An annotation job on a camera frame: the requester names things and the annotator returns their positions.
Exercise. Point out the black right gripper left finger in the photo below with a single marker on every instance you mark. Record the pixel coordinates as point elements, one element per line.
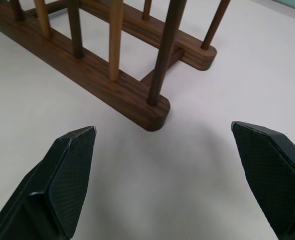
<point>62,180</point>

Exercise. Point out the wooden dish rack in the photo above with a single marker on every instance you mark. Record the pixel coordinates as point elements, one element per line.
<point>92,67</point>

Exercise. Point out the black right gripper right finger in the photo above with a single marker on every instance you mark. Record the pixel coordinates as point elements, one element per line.
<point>272,175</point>

